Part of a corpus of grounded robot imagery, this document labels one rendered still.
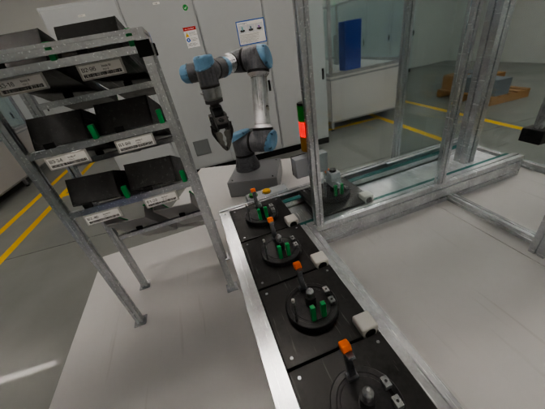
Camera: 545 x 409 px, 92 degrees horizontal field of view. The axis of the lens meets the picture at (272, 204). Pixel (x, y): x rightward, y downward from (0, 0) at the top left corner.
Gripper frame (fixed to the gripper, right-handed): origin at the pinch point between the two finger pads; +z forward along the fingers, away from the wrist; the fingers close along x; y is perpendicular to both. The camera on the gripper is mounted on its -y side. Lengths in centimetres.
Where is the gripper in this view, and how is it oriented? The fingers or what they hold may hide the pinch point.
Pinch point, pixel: (227, 148)
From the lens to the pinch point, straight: 117.2
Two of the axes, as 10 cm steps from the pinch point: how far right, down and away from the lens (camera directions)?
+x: -9.4, 3.0, -1.8
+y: -3.1, -4.7, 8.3
